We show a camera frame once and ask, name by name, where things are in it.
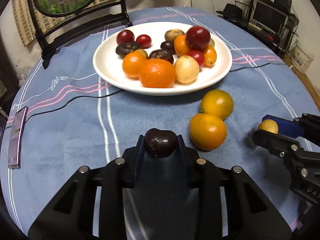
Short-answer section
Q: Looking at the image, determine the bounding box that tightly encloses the small yellow fruit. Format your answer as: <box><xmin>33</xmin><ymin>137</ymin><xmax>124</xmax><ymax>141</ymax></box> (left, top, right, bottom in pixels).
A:
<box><xmin>258</xmin><ymin>119</ymin><xmax>279</xmax><ymax>134</ymax></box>

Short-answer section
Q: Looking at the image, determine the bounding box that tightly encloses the red round tomato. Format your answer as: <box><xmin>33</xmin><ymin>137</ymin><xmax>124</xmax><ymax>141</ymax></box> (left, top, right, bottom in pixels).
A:
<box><xmin>187</xmin><ymin>50</ymin><xmax>205</xmax><ymax>67</ymax></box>

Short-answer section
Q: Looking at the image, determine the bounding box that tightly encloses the large beige round fruit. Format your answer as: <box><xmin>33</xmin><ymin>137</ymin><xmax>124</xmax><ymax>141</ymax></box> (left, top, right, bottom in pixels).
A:
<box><xmin>210</xmin><ymin>38</ymin><xmax>215</xmax><ymax>48</ymax></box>

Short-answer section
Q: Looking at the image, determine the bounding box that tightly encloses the dark red plum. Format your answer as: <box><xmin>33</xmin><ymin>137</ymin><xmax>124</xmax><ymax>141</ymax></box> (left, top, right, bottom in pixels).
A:
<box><xmin>185</xmin><ymin>26</ymin><xmax>211</xmax><ymax>51</ymax></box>

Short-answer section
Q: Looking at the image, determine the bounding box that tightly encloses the orange tangerine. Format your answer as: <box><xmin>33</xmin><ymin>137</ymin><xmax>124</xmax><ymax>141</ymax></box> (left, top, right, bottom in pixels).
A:
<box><xmin>174</xmin><ymin>35</ymin><xmax>190</xmax><ymax>57</ymax></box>

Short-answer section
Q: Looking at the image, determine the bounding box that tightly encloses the orange mandarin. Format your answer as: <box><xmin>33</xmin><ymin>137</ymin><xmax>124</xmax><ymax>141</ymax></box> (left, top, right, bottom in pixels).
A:
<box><xmin>138</xmin><ymin>59</ymin><xmax>176</xmax><ymax>88</ymax></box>

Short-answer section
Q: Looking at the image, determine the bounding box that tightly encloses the carved dark brown fruit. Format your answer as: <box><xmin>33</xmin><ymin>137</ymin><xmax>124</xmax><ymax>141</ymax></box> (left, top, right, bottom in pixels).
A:
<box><xmin>149</xmin><ymin>49</ymin><xmax>174</xmax><ymax>64</ymax></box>

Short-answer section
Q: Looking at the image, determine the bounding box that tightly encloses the tan round fruit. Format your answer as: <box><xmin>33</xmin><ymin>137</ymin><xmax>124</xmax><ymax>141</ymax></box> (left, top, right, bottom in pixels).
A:
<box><xmin>164</xmin><ymin>29</ymin><xmax>185</xmax><ymax>42</ymax></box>

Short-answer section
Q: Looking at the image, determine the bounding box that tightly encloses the orange citrus fruit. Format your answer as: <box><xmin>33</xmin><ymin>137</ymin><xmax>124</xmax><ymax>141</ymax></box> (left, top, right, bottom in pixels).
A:
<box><xmin>122</xmin><ymin>51</ymin><xmax>147</xmax><ymax>78</ymax></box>

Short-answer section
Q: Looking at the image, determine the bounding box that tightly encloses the small red tomato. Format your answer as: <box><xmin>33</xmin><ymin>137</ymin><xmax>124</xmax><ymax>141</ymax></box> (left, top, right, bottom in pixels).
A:
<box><xmin>136</xmin><ymin>34</ymin><xmax>152</xmax><ymax>49</ymax></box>

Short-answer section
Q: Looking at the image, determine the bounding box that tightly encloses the white bucket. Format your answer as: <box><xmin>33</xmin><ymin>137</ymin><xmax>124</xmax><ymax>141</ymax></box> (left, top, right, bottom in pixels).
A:
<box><xmin>290</xmin><ymin>40</ymin><xmax>314</xmax><ymax>74</ymax></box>

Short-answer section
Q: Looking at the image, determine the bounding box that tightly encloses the yellow green orange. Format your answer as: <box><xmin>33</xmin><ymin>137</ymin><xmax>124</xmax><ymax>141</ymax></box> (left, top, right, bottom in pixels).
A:
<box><xmin>200</xmin><ymin>89</ymin><xmax>234</xmax><ymax>120</ymax></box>

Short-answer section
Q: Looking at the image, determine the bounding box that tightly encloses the blue striped tablecloth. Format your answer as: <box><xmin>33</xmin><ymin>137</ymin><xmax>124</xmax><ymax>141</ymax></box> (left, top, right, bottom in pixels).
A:
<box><xmin>1</xmin><ymin>7</ymin><xmax>318</xmax><ymax>239</ymax></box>

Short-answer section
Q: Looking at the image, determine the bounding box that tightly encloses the purple smartphone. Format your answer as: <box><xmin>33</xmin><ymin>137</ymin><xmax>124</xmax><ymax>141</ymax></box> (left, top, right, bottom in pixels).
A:
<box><xmin>8</xmin><ymin>106</ymin><xmax>28</xmax><ymax>169</ymax></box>

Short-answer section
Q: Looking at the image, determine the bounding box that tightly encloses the computer monitor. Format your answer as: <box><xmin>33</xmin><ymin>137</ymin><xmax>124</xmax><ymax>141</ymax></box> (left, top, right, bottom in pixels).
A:
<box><xmin>251</xmin><ymin>1</ymin><xmax>288</xmax><ymax>35</ymax></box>

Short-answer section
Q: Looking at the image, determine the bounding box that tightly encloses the black hat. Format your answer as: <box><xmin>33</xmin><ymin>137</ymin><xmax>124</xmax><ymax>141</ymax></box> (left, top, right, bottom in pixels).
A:
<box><xmin>216</xmin><ymin>3</ymin><xmax>243</xmax><ymax>20</ymax></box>

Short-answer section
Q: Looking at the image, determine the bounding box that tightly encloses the white oval plate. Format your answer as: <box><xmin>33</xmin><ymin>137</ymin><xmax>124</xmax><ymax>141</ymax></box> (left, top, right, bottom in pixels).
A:
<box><xmin>93</xmin><ymin>22</ymin><xmax>232</xmax><ymax>96</ymax></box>

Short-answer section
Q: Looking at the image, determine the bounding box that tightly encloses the striped beige curtain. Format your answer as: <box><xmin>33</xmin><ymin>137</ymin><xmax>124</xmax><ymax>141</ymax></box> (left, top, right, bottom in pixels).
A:
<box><xmin>11</xmin><ymin>0</ymin><xmax>178</xmax><ymax>48</ymax></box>

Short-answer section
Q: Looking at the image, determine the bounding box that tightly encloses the round embroidered table screen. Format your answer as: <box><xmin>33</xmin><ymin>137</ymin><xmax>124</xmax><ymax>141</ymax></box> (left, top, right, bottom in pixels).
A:
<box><xmin>27</xmin><ymin>0</ymin><xmax>132</xmax><ymax>69</ymax></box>

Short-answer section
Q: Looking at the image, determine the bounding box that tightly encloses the black cable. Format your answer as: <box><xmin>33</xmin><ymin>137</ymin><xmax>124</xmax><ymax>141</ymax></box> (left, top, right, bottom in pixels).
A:
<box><xmin>4</xmin><ymin>62</ymin><xmax>287</xmax><ymax>132</ymax></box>

